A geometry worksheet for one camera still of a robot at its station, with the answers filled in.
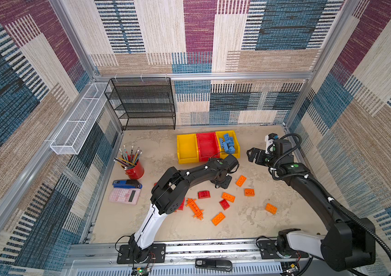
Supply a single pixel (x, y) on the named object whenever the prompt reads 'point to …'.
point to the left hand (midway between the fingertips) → (224, 183)
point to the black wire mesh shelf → (142, 102)
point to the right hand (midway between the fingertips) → (257, 156)
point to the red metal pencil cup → (136, 172)
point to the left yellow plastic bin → (187, 148)
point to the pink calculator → (130, 196)
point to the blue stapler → (128, 183)
